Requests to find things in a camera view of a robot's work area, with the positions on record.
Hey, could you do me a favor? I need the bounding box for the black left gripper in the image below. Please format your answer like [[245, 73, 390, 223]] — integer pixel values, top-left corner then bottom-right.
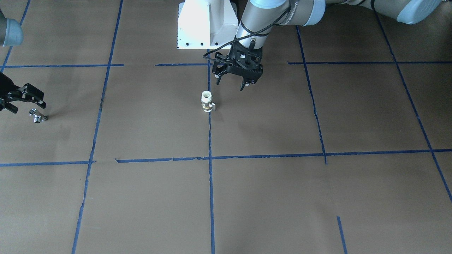
[[213, 44, 263, 91]]

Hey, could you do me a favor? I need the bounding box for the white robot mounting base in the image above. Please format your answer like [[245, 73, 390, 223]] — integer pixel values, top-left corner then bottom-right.
[[177, 0, 239, 50]]

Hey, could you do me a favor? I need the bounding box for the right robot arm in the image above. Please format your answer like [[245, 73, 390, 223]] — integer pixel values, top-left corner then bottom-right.
[[0, 11, 46, 114]]

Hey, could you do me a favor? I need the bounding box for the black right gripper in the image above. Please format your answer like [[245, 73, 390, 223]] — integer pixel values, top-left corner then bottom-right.
[[0, 72, 46, 114]]

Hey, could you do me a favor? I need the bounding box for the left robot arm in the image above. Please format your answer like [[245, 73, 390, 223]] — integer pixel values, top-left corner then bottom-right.
[[203, 0, 440, 90]]

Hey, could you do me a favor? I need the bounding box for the chrome metal tee fitting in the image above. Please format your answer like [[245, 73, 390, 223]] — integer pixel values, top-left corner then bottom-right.
[[29, 108, 48, 123]]

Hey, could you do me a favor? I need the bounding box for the white and brass PPR valve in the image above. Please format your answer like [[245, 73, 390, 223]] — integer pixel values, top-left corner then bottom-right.
[[201, 90, 216, 113]]

